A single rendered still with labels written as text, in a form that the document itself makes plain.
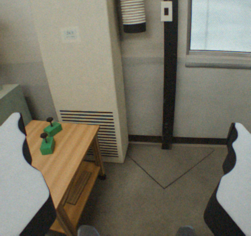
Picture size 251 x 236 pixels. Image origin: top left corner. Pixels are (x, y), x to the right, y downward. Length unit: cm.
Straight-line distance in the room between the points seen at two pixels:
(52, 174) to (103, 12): 96
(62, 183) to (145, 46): 110
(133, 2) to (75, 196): 130
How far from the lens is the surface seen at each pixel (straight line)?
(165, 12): 138
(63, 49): 139
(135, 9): 132
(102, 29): 126
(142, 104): 173
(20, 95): 196
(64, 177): 108
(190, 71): 160
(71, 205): 139
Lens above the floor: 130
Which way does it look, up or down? 31 degrees down
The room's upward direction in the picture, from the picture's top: 5 degrees counter-clockwise
